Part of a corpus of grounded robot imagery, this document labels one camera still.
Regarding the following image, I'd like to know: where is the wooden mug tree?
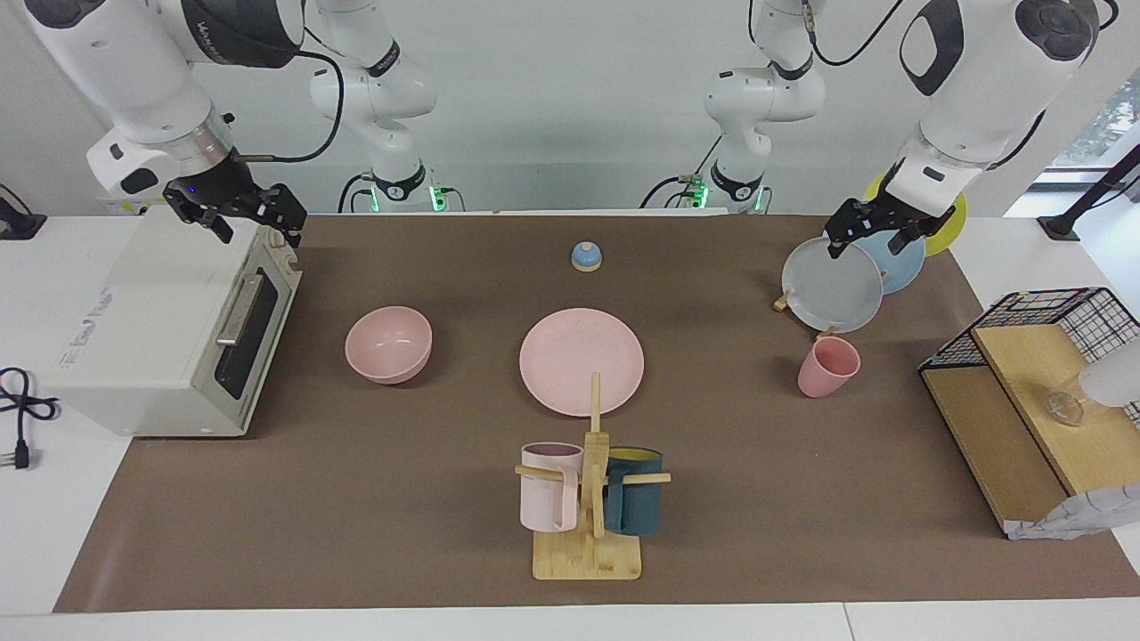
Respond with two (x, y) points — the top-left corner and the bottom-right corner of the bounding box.
(515, 372), (672, 581)

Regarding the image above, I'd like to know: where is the pink plate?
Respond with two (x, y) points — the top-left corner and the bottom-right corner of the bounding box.
(519, 308), (645, 418)

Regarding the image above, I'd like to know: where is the wooden plate rack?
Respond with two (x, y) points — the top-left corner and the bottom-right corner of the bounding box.
(772, 287), (840, 346)

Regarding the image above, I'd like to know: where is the pink bowl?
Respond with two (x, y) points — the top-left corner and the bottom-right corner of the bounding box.
(345, 306), (434, 385)

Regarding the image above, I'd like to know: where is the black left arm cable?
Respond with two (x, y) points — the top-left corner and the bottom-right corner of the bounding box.
(802, 0), (909, 69)

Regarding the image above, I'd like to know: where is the pale pink mug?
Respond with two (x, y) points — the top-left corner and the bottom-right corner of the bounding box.
(520, 442), (585, 533)

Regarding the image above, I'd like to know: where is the brown table mat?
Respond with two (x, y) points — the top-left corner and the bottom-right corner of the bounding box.
(52, 214), (1140, 613)

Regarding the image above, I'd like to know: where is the black left base cable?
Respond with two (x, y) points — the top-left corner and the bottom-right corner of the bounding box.
(639, 134), (724, 210)

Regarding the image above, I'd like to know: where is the black base cable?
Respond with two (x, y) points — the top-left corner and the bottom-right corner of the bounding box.
(639, 134), (724, 210)
(337, 172), (377, 215)

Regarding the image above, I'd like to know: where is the yellow plate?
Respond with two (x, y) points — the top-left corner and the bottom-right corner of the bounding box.
(862, 171), (968, 258)

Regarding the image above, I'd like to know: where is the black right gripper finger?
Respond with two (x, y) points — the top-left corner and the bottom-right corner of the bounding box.
(270, 183), (308, 250)
(183, 207), (235, 245)

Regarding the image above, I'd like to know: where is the blurred white object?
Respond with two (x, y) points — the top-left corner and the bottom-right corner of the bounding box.
(1078, 340), (1140, 409)

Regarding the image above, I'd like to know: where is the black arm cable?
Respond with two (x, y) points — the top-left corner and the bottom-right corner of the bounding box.
(802, 0), (909, 69)
(233, 27), (346, 165)

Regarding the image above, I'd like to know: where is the grey plate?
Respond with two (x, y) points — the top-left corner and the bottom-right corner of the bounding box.
(782, 236), (884, 334)

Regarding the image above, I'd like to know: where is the window with greenery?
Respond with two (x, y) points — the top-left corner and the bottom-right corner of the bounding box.
(1051, 67), (1140, 170)

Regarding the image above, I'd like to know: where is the black right base cable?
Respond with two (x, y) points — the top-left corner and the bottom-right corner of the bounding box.
(337, 172), (377, 215)

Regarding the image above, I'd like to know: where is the white toaster oven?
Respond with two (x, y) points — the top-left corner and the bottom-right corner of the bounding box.
(43, 205), (304, 439)

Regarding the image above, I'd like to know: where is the black clamp stand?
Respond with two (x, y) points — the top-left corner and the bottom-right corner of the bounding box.
(1038, 142), (1140, 241)

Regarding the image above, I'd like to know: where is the light blue plate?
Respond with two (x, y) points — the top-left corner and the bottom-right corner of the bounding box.
(859, 227), (927, 296)

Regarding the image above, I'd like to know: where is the black desk clamp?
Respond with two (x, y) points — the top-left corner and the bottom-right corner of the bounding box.
(0, 183), (47, 241)

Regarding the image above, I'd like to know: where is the pink handleless cup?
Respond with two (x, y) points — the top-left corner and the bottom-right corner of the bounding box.
(797, 337), (862, 399)

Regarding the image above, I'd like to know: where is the wooden shelf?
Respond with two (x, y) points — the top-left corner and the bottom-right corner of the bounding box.
(922, 323), (1140, 535)

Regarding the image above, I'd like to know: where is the black power cable with plug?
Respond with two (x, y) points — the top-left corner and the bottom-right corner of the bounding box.
(0, 367), (61, 471)

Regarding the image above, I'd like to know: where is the black wire basket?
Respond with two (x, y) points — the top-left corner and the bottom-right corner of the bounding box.
(918, 287), (1140, 428)

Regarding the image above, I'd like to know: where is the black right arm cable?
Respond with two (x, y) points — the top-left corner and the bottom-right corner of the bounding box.
(233, 27), (346, 165)

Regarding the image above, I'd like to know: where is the dark teal mug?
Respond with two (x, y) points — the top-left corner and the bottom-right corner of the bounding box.
(603, 446), (665, 537)

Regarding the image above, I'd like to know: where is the patterned white cloth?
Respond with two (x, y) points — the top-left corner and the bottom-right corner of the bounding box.
(1006, 483), (1140, 541)

